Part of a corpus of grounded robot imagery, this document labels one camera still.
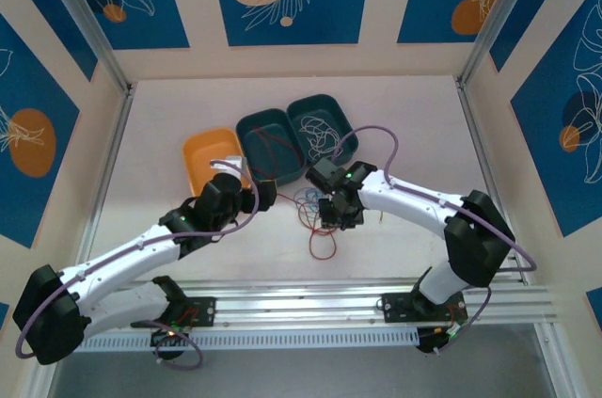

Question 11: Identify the thin red cable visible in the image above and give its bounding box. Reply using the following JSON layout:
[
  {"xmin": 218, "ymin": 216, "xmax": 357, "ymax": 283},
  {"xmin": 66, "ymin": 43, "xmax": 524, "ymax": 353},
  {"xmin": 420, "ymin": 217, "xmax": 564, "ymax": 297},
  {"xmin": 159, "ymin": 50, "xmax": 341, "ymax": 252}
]
[{"xmin": 251, "ymin": 126, "xmax": 341, "ymax": 262}]

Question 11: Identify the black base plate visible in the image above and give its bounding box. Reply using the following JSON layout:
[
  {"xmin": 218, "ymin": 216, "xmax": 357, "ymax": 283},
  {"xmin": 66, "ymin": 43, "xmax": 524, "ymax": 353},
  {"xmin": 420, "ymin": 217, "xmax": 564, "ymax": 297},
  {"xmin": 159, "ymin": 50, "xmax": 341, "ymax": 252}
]
[
  {"xmin": 379, "ymin": 291, "xmax": 467, "ymax": 325},
  {"xmin": 140, "ymin": 295, "xmax": 218, "ymax": 329}
]

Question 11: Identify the aluminium corner post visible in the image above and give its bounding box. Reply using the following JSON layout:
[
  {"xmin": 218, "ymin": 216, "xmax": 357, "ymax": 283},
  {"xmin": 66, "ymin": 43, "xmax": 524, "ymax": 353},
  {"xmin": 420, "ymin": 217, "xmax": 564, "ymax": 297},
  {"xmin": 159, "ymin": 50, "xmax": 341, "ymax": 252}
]
[
  {"xmin": 456, "ymin": 0, "xmax": 550, "ymax": 90},
  {"xmin": 35, "ymin": 0, "xmax": 134, "ymax": 94}
]

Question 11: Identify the thin blue cable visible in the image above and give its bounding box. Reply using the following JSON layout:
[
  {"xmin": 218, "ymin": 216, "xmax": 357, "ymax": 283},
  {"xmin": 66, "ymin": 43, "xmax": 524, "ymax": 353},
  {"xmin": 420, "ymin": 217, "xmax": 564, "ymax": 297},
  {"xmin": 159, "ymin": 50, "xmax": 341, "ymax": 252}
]
[{"xmin": 292, "ymin": 187, "xmax": 326, "ymax": 212}]

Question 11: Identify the aluminium mounting rail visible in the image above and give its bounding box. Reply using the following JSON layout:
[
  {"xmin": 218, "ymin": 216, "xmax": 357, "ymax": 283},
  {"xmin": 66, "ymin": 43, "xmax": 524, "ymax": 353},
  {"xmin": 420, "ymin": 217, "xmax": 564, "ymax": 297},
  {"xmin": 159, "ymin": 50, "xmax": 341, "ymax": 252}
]
[{"xmin": 40, "ymin": 278, "xmax": 554, "ymax": 339}]

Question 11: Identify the teal plastic tray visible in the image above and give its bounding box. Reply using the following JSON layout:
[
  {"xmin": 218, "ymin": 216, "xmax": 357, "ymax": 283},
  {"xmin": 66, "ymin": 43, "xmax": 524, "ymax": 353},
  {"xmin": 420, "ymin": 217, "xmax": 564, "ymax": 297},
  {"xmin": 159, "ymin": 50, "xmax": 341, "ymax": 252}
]
[
  {"xmin": 285, "ymin": 93, "xmax": 359, "ymax": 167},
  {"xmin": 234, "ymin": 105, "xmax": 306, "ymax": 185}
]

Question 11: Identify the black base controller box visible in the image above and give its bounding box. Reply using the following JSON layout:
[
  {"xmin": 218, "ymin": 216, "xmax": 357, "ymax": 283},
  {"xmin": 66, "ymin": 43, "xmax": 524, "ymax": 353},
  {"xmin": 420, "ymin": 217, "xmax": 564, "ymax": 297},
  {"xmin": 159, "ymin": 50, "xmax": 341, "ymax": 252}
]
[
  {"xmin": 149, "ymin": 327, "xmax": 190, "ymax": 362},
  {"xmin": 416, "ymin": 326, "xmax": 467, "ymax": 358}
]

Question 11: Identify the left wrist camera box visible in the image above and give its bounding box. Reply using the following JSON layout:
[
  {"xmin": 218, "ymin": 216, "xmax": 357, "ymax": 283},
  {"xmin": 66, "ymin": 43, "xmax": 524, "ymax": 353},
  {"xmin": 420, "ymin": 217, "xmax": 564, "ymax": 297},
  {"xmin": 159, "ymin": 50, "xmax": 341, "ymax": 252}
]
[{"xmin": 224, "ymin": 152, "xmax": 249, "ymax": 179}]

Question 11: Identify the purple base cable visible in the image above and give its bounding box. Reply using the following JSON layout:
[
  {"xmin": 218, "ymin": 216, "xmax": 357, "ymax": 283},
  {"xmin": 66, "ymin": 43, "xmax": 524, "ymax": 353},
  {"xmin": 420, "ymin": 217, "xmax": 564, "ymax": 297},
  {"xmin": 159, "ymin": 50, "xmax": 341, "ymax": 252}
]
[
  {"xmin": 435, "ymin": 285, "xmax": 494, "ymax": 357},
  {"xmin": 153, "ymin": 332, "xmax": 206, "ymax": 371}
]

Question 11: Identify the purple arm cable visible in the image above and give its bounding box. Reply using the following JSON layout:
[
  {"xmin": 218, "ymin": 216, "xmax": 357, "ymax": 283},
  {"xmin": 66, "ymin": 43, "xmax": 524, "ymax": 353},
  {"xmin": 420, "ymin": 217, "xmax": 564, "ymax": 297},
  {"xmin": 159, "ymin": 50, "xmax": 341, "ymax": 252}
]
[
  {"xmin": 16, "ymin": 158, "xmax": 261, "ymax": 360},
  {"xmin": 328, "ymin": 124, "xmax": 538, "ymax": 275}
]

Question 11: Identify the orange plastic tray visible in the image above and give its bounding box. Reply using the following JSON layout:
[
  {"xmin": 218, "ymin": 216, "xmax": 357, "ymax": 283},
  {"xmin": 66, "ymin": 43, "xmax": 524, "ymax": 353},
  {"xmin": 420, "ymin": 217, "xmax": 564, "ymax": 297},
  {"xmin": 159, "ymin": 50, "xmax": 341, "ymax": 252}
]
[{"xmin": 182, "ymin": 127, "xmax": 250, "ymax": 198}]

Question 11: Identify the white slotted cable duct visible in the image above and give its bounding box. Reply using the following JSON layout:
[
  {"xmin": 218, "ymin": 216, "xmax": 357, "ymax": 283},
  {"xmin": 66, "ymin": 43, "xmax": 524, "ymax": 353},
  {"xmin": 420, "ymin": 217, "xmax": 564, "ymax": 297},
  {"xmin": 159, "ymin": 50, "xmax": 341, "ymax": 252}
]
[{"xmin": 77, "ymin": 327, "xmax": 420, "ymax": 353}]

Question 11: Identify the thin white cable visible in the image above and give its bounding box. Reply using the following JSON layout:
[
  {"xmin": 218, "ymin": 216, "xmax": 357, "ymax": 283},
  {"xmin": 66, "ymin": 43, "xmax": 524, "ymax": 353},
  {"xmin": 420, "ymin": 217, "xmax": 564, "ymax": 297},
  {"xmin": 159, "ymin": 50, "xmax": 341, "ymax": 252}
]
[{"xmin": 300, "ymin": 110, "xmax": 347, "ymax": 159}]

